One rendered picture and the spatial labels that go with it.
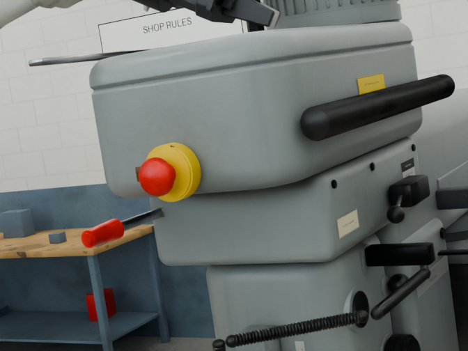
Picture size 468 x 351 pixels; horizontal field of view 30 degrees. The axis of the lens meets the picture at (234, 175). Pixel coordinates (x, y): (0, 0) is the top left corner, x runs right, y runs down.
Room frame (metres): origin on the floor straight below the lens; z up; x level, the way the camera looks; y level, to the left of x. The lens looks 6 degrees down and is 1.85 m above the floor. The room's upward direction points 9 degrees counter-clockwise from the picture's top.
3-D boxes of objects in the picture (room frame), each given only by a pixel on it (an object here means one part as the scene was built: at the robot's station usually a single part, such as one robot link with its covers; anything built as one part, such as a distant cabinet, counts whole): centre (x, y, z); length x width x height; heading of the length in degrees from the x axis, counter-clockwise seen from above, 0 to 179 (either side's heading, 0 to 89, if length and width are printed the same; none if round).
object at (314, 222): (1.14, -0.08, 1.68); 0.34 x 0.24 x 0.10; 149
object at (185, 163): (0.90, 0.06, 1.76); 0.06 x 0.02 x 0.06; 59
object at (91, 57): (1.02, 0.13, 1.89); 0.24 x 0.04 x 0.01; 150
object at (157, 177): (0.88, 0.07, 1.76); 0.04 x 0.03 x 0.04; 59
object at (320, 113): (1.06, -0.20, 1.79); 0.45 x 0.04 x 0.04; 149
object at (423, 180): (1.09, -0.20, 1.66); 0.12 x 0.04 x 0.04; 149
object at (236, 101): (1.12, -0.06, 1.81); 0.47 x 0.26 x 0.16; 149
